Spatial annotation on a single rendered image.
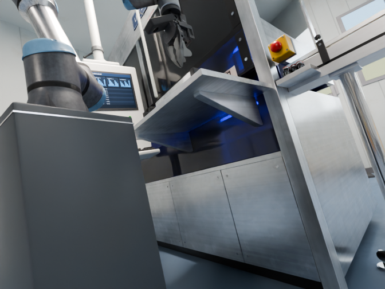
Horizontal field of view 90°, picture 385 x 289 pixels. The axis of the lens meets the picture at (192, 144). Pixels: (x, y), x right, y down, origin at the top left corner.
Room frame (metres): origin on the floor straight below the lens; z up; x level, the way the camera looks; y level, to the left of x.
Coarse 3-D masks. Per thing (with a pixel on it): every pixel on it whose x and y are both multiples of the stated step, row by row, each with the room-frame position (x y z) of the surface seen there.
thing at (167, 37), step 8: (168, 8) 0.58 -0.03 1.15; (176, 8) 0.58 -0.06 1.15; (176, 16) 0.61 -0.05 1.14; (184, 16) 0.63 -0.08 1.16; (168, 24) 0.58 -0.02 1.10; (176, 24) 0.57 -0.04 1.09; (184, 24) 0.60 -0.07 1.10; (168, 32) 0.59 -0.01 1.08; (184, 32) 0.61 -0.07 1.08; (192, 32) 0.62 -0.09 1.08; (168, 40) 0.60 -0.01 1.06; (184, 40) 0.61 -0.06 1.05
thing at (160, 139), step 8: (144, 136) 1.01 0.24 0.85; (152, 136) 1.04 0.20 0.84; (160, 136) 1.07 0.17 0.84; (168, 136) 1.11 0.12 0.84; (176, 136) 1.14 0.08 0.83; (184, 136) 1.18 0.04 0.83; (160, 144) 1.10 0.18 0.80; (168, 144) 1.10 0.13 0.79; (176, 144) 1.13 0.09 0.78; (184, 144) 1.17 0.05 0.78
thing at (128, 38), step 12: (300, 0) 1.36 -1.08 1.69; (132, 12) 1.47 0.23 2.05; (144, 12) 1.34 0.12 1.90; (132, 24) 1.51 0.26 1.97; (144, 24) 1.37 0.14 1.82; (240, 24) 0.80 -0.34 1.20; (264, 24) 0.81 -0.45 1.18; (120, 36) 1.71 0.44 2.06; (132, 36) 1.54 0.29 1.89; (228, 36) 0.86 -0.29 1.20; (276, 36) 0.88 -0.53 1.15; (288, 36) 0.99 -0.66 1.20; (312, 36) 1.36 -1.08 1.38; (120, 48) 1.75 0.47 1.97; (132, 48) 1.58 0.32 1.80; (216, 48) 0.93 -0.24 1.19; (300, 48) 1.08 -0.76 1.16; (108, 60) 2.03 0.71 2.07; (120, 60) 1.80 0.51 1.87; (204, 60) 1.00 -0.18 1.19; (288, 60) 0.91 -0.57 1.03; (144, 72) 1.49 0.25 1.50; (144, 84) 1.52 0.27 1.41
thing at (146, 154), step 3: (147, 150) 1.20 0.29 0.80; (150, 150) 1.21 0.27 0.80; (153, 150) 1.22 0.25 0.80; (156, 150) 1.23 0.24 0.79; (159, 150) 1.25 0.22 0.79; (141, 153) 1.17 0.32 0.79; (144, 153) 1.19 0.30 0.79; (147, 153) 1.20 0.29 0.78; (150, 153) 1.21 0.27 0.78; (153, 153) 1.22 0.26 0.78; (156, 153) 1.24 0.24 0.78; (141, 156) 1.19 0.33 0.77; (144, 156) 1.23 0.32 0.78; (147, 156) 1.26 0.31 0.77; (150, 156) 1.30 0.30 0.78; (153, 156) 1.33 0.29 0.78; (141, 159) 1.36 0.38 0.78
